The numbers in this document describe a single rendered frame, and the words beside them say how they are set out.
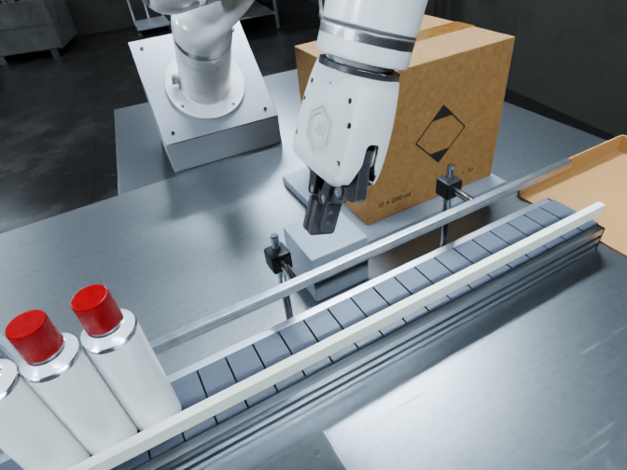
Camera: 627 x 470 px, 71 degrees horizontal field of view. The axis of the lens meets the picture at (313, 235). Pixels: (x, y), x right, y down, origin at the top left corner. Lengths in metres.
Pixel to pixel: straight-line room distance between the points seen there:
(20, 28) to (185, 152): 5.56
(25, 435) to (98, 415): 0.06
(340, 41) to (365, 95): 0.05
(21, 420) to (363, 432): 0.36
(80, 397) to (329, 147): 0.33
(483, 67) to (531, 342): 0.45
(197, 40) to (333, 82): 0.57
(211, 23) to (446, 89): 0.45
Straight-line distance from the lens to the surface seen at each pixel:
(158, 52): 1.23
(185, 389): 0.59
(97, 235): 1.00
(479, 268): 0.65
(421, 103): 0.76
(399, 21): 0.39
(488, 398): 0.62
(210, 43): 0.95
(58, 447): 0.54
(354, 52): 0.38
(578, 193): 1.00
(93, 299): 0.43
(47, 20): 6.48
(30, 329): 0.44
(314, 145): 0.43
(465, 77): 0.81
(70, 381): 0.47
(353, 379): 0.60
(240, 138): 1.14
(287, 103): 1.41
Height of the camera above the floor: 1.35
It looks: 38 degrees down
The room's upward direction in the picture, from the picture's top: 7 degrees counter-clockwise
